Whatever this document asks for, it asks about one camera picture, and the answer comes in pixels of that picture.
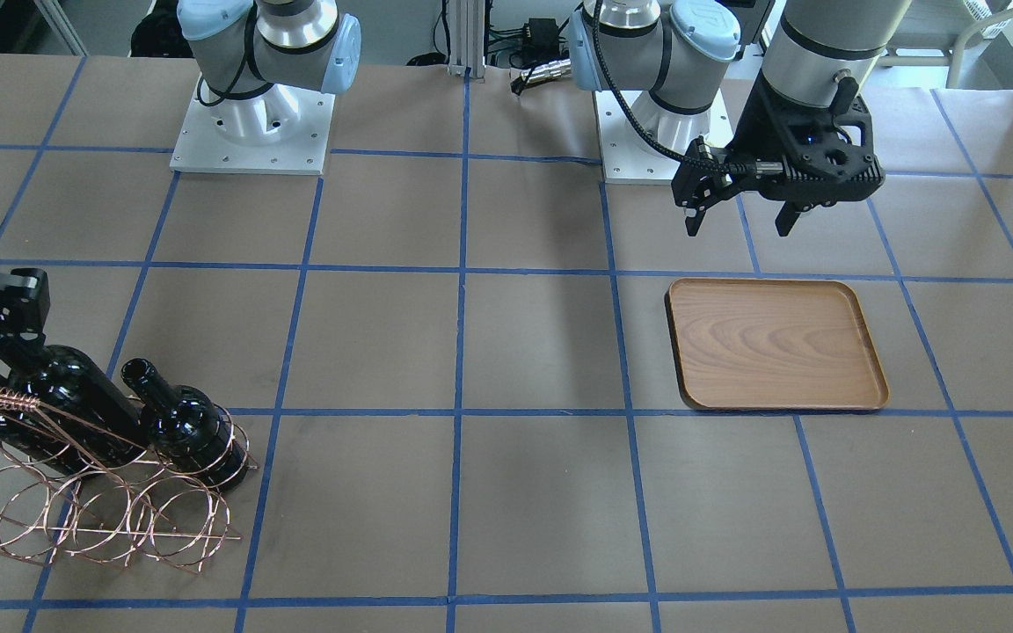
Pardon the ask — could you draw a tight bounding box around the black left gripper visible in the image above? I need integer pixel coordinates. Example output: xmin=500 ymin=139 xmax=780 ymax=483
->
xmin=672 ymin=75 xmax=885 ymax=237

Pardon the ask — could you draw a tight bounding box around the dark wine bottle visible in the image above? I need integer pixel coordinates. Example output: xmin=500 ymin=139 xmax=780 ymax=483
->
xmin=0 ymin=374 xmax=62 ymax=461
xmin=1 ymin=345 xmax=149 ymax=468
xmin=120 ymin=358 xmax=248 ymax=493

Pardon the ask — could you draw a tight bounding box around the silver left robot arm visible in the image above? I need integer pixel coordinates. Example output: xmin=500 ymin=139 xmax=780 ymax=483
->
xmin=568 ymin=1 xmax=909 ymax=236

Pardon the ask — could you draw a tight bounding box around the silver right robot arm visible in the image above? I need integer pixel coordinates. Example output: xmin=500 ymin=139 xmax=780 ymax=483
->
xmin=0 ymin=1 xmax=361 ymax=340

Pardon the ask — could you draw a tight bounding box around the wooden tray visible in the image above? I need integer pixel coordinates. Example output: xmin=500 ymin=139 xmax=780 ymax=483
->
xmin=665 ymin=278 xmax=890 ymax=411

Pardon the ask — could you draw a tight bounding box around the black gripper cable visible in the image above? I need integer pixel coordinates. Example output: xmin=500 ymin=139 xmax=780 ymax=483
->
xmin=586 ymin=0 xmax=762 ymax=175

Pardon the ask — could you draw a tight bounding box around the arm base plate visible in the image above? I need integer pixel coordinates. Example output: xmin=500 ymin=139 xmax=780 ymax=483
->
xmin=594 ymin=90 xmax=732 ymax=186
xmin=170 ymin=84 xmax=335 ymax=176

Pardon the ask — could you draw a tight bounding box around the copper wire bottle basket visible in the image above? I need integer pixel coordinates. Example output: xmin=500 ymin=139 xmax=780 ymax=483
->
xmin=0 ymin=378 xmax=259 ymax=574

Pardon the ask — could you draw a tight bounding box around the aluminium frame post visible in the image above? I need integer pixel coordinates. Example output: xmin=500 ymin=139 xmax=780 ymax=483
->
xmin=441 ymin=1 xmax=489 ymax=83

